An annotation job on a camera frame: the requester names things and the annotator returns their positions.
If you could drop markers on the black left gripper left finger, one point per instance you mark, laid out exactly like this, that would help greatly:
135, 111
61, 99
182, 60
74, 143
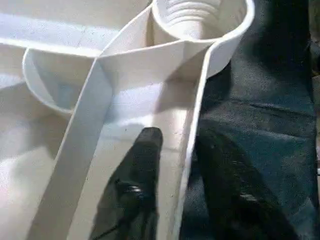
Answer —
140, 175

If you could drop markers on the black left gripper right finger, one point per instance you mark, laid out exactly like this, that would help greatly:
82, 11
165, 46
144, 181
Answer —
230, 195

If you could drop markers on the white plastic table top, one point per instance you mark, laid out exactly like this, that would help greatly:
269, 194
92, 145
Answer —
50, 125

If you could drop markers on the black work mat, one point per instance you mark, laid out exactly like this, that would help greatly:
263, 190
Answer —
262, 87

